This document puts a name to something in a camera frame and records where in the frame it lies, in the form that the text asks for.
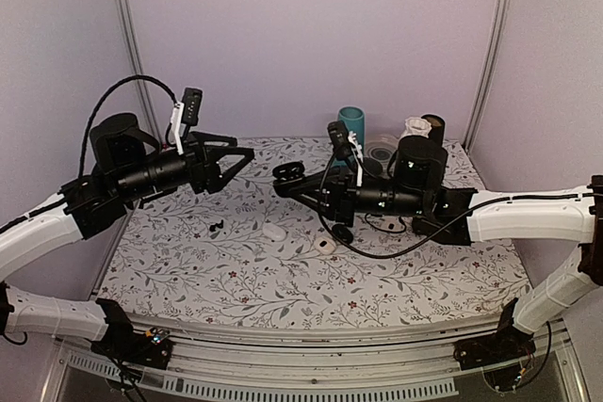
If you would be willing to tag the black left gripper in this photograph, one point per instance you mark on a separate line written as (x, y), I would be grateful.
(201, 169)

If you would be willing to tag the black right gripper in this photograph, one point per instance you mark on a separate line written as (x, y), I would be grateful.
(338, 196)

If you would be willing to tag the black earbud charging case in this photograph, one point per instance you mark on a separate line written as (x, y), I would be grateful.
(288, 172)

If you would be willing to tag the white earbud charging case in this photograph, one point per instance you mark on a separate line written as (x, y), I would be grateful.
(274, 232)

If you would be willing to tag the black wireless earbuds pair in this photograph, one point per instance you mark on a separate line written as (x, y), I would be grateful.
(216, 226)

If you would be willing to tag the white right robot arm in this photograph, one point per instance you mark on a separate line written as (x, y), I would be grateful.
(461, 217)

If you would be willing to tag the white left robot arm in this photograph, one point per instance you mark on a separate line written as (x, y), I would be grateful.
(131, 167)

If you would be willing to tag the cream case with black oval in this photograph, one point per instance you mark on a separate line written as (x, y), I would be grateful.
(325, 245)

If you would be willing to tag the clear tape roll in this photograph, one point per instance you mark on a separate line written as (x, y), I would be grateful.
(381, 147)

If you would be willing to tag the teal tall vase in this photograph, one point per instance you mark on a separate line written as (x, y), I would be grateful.
(354, 119)

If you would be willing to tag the floral patterned table mat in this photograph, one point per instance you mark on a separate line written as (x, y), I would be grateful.
(169, 265)

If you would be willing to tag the white ribbed vase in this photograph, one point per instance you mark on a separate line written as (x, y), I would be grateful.
(416, 126)

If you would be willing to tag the black cylinder vase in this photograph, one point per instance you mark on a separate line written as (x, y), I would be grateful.
(437, 131)

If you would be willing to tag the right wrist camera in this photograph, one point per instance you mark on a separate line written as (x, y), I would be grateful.
(347, 149)

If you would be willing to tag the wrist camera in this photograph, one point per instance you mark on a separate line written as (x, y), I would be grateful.
(184, 115)
(347, 149)

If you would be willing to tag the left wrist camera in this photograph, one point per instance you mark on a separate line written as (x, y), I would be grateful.
(184, 115)

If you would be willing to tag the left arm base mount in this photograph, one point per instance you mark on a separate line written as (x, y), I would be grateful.
(121, 343)

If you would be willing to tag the aluminium front rail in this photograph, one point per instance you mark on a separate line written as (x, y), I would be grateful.
(407, 363)

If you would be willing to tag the aluminium frame post left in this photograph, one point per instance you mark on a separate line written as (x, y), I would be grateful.
(135, 63)

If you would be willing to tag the aluminium frame post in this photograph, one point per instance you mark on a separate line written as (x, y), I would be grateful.
(487, 74)
(135, 63)

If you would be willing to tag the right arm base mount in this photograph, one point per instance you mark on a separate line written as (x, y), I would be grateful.
(507, 342)

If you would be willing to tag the aluminium frame post right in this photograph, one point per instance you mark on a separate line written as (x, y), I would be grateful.
(487, 74)

